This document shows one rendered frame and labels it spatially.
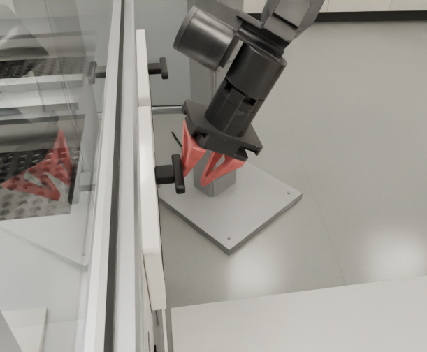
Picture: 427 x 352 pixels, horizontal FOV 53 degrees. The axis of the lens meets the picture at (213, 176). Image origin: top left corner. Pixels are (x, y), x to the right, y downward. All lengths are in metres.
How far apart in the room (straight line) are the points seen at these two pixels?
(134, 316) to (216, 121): 0.28
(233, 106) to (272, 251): 1.20
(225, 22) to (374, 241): 1.40
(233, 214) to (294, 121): 0.84
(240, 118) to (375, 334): 0.32
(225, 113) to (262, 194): 1.34
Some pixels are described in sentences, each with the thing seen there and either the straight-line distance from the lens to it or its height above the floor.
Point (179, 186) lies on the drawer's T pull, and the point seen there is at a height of 0.91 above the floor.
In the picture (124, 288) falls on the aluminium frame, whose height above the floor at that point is 0.99.
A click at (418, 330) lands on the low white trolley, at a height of 0.76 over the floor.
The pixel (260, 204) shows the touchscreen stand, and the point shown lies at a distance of 1.80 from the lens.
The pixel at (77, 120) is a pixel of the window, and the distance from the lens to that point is 0.26.
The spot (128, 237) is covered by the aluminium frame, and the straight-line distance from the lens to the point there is 0.37.
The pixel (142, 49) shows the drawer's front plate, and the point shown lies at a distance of 0.85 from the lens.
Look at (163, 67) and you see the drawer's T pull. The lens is 0.82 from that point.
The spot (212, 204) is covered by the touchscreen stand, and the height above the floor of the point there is 0.04.
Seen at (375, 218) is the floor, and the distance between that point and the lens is 1.90.
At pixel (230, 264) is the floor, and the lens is 1.62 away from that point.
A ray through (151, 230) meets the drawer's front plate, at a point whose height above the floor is 0.93.
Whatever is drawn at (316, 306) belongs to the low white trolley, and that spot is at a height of 0.76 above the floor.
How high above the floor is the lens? 1.26
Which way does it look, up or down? 39 degrees down
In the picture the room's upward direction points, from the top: straight up
